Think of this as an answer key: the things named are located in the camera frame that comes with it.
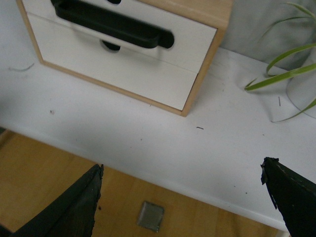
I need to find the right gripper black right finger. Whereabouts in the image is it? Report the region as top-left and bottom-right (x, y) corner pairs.
(261, 157), (316, 237)

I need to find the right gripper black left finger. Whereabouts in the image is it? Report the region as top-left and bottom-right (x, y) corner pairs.
(12, 164), (104, 237)

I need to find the white drawer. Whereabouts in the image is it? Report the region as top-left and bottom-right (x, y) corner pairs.
(28, 13), (197, 110)
(23, 0), (216, 73)

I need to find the wooden drawer cabinet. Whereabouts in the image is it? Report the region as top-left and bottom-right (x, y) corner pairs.
(17, 0), (233, 116)

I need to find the metal floor socket plate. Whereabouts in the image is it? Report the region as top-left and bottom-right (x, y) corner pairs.
(137, 201), (164, 233)

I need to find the white plant pot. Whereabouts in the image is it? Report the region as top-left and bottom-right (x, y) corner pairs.
(286, 70), (316, 112)

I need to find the green spider plant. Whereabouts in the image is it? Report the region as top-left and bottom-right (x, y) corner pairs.
(244, 1), (316, 123)

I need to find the grey curtain backdrop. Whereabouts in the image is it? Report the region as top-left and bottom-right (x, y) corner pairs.
(221, 0), (316, 63)

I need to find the black upper drawer handle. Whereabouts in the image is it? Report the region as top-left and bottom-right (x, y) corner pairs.
(51, 0), (175, 49)

